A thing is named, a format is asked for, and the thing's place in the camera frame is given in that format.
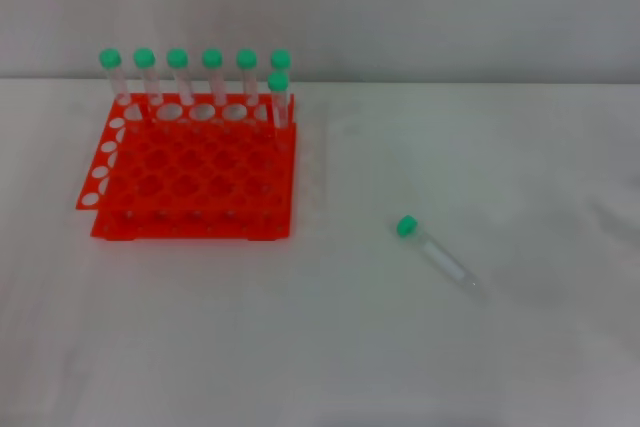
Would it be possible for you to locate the orange test tube rack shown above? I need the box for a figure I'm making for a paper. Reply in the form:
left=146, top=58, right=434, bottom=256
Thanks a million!
left=74, top=91, right=300, bottom=244

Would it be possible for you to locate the green-capped clear test tube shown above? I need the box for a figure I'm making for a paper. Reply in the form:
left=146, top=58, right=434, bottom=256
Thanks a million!
left=98, top=47, right=133, bottom=106
left=395, top=214, right=484, bottom=299
left=132, top=47, right=166, bottom=106
left=270, top=48, right=293, bottom=98
left=166, top=48, right=196, bottom=106
left=201, top=48, right=229, bottom=106
left=235, top=48, right=262, bottom=108
left=267, top=71, right=293, bottom=131

